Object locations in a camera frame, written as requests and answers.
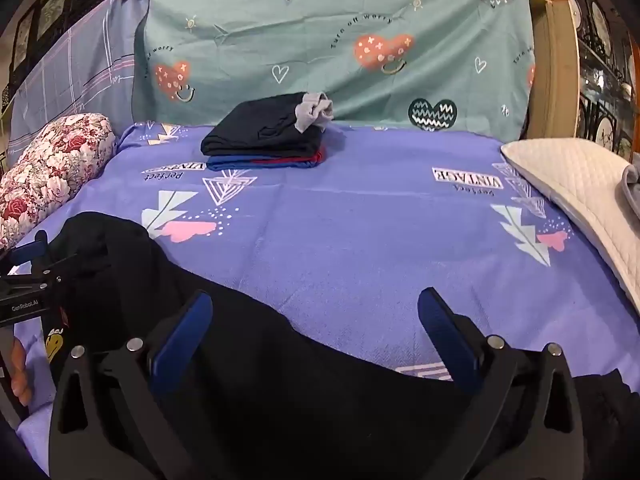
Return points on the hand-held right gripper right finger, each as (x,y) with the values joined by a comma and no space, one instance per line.
(445,340)

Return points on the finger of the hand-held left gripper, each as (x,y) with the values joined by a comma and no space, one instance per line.
(27,251)
(67,262)

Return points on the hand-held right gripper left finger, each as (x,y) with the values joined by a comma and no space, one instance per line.
(181,342)

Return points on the black pants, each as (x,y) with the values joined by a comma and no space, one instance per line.
(300,390)

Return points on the person's left hand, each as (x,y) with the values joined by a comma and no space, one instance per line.
(20,370)

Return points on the red floral pillow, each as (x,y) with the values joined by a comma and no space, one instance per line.
(55,165)

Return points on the purple plaid blanket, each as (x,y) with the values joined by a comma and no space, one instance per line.
(75,75)

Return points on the white quilted pillow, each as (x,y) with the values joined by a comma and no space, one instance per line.
(575,185)

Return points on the folded red garment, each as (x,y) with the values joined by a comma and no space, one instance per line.
(300,161)

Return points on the folded black garment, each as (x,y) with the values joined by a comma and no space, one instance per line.
(250,130)

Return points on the grey cloth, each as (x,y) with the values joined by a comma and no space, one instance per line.
(632,185)

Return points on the small grey garment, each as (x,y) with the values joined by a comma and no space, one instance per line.
(312,110)

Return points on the teal heart printed blanket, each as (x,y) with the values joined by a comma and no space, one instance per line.
(325,75)

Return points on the dark framed wall panel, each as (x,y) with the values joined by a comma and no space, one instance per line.
(50,10)

